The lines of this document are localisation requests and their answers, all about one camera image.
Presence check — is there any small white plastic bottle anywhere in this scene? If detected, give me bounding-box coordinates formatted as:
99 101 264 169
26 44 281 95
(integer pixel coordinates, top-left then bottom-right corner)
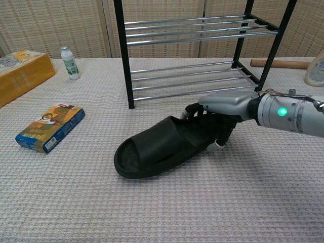
60 46 81 80

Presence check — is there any black rubber slipper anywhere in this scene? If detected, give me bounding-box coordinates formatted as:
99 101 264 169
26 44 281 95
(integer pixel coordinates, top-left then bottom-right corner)
113 111 236 179

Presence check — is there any wooden rolling pin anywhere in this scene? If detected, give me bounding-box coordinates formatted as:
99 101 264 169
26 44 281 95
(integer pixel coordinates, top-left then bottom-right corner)
250 59 311 69

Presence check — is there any beige woven folding screen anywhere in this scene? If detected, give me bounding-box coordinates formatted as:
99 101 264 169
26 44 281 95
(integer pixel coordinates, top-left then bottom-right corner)
0 0 324 60

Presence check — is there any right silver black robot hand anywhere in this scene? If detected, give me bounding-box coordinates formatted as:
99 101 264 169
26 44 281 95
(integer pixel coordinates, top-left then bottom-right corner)
181 90 261 148

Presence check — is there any black and chrome shoe rack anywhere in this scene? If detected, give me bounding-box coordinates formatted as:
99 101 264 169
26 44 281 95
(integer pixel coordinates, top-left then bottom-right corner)
113 0 298 109

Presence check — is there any colourful blue yellow card box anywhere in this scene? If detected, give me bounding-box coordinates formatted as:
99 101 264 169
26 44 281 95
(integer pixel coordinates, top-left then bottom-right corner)
15 102 86 154

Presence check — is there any white waffle weave tablecloth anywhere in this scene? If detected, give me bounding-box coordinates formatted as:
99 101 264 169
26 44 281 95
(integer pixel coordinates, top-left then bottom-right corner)
0 57 324 243

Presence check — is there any yellow cat print tissue pack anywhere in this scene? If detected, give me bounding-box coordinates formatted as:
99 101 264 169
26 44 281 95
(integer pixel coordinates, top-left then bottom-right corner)
0 49 57 108

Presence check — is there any beige bottle with blue cap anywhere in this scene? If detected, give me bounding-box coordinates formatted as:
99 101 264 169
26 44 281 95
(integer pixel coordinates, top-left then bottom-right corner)
303 52 324 88

